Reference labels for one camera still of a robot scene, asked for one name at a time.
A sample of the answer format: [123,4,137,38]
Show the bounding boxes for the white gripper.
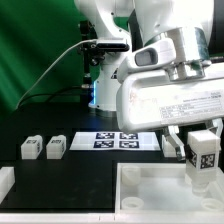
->
[116,68,224,161]

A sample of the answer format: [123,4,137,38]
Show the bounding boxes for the white square tabletop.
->
[115,163,224,214]

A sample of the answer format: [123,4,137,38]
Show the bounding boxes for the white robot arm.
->
[74,0,224,159]

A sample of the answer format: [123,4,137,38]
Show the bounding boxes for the white sheet with tags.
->
[70,131,160,151]

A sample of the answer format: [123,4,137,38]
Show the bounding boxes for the white obstacle block left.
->
[0,167,15,204]

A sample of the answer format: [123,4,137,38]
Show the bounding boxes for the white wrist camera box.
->
[117,38,176,83]

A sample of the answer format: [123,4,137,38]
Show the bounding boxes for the black cable on table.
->
[18,85,84,108]

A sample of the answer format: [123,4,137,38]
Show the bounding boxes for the black camera on stand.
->
[80,21,131,112]

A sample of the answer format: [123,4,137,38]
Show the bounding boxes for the grey camera cable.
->
[15,38,98,109]

